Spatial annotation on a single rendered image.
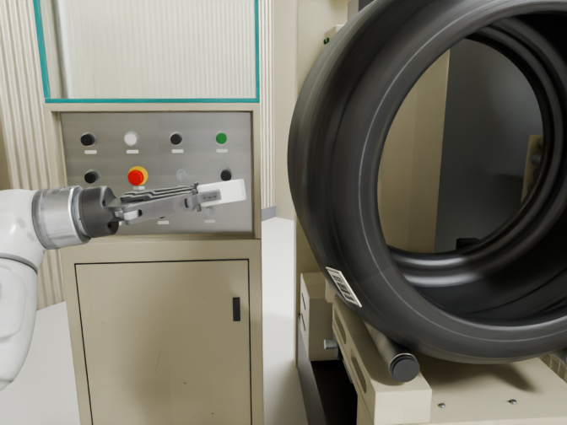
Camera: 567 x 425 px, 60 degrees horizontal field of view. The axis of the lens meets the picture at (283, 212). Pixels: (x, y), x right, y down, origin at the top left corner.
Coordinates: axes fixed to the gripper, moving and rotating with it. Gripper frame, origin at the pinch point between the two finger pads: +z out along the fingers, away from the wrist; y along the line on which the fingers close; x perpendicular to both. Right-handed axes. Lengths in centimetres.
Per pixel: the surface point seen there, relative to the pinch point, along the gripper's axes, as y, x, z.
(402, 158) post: 27.6, 4.2, 36.3
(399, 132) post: 27.6, -1.1, 36.2
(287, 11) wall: 412, -76, 58
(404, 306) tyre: -12.7, 16.9, 22.6
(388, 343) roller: -4.6, 27.1, 21.9
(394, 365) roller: -9.2, 28.0, 21.3
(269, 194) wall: 417, 94, 16
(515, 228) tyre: 16, 19, 54
